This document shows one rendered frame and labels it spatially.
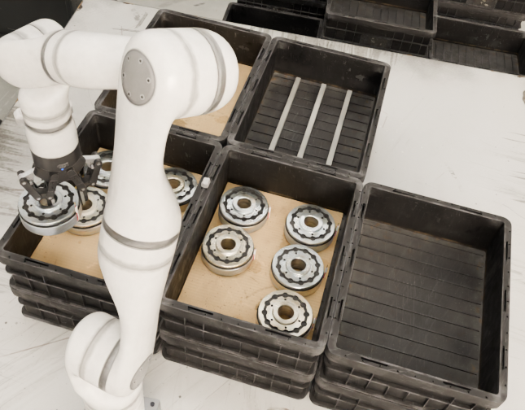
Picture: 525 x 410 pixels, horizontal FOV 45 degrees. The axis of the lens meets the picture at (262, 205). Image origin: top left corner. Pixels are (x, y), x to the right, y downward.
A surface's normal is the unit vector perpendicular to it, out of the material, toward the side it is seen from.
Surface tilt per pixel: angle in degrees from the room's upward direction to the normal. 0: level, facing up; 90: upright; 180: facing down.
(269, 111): 0
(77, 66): 67
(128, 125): 73
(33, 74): 93
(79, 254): 0
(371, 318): 0
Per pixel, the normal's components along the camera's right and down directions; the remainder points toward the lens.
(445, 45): 0.09, -0.63
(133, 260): 0.02, 0.54
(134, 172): -0.42, 0.41
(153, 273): 0.59, 0.59
